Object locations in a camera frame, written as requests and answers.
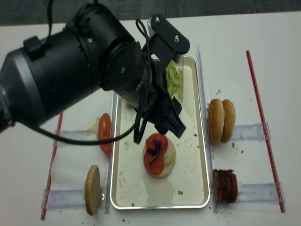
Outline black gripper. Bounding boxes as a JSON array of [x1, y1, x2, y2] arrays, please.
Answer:
[[117, 61, 186, 138]]

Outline purple lettuce leaves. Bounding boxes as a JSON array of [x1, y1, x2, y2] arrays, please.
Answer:
[[147, 140, 166, 165]]

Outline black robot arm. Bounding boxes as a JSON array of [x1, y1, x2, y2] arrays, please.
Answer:
[[0, 2, 190, 137]]

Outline upper tomato slice on bun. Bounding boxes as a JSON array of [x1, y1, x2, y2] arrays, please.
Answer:
[[146, 133, 168, 152]]

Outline tomato slice on bun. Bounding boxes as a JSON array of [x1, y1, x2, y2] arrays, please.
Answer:
[[146, 133, 168, 152], [143, 148, 164, 176]]

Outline lettuce piece on bun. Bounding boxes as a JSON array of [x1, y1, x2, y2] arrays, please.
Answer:
[[163, 148, 176, 166]]

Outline lower tomato slice on bun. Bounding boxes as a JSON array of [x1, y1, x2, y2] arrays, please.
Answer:
[[143, 148, 164, 176]]

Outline green lettuce leaves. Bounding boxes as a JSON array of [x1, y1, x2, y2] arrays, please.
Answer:
[[166, 65, 182, 101]]

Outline standing tomato slice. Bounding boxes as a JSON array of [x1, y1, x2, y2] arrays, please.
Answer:
[[97, 113, 111, 157]]

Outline stack of bacon patties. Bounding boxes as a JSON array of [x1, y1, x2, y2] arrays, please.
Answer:
[[213, 169, 238, 203]]

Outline bottom bun on tray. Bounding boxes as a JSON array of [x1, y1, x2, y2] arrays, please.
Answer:
[[150, 138, 176, 178]]

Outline left sesame bun top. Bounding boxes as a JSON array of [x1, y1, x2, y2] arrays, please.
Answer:
[[207, 99, 224, 144]]

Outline sesame bun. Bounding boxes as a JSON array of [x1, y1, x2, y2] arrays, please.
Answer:
[[207, 99, 224, 144], [221, 99, 236, 143]]

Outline clear plastic salad box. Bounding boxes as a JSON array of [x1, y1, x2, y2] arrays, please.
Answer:
[[119, 54, 184, 111]]

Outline right sesame bun top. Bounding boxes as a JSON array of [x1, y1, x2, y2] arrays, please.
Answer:
[[221, 99, 236, 143]]

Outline white metal tray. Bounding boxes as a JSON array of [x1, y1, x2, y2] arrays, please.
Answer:
[[110, 56, 210, 210]]

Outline upper left clear holder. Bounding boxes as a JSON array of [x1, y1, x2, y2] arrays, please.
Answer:
[[53, 129, 97, 147]]

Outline clear holder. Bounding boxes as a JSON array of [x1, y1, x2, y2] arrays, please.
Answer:
[[236, 182, 285, 203], [41, 187, 105, 210], [53, 129, 97, 147], [230, 123, 271, 141]]

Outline upper right clear holder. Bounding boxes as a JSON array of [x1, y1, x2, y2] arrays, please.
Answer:
[[230, 123, 271, 141]]

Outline standing bun half slice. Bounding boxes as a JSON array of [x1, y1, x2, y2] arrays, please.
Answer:
[[85, 165, 101, 216]]

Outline right red strip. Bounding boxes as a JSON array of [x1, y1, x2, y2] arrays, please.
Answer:
[[246, 50, 286, 213]]

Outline red strip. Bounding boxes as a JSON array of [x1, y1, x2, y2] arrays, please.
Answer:
[[40, 112, 63, 221], [246, 50, 286, 213]]

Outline left red strip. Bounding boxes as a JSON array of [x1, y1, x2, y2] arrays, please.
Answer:
[[40, 112, 63, 221]]

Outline lower right clear holder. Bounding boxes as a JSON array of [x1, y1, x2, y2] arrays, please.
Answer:
[[236, 182, 285, 203]]

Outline lower left clear holder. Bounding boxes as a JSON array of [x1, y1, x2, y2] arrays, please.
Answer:
[[41, 187, 105, 210]]

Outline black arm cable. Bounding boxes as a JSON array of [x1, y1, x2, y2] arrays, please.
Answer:
[[0, 18, 165, 145]]

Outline right clear vertical rail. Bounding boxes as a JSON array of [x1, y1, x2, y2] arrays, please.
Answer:
[[196, 46, 218, 214]]

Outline clear vertical rail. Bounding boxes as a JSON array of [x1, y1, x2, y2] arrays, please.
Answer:
[[103, 93, 118, 214], [196, 46, 218, 214]]

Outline left clear vertical rail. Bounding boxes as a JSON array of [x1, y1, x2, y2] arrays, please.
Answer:
[[103, 93, 118, 214]]

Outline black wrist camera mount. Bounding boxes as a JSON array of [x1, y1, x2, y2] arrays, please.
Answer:
[[148, 14, 190, 66]]

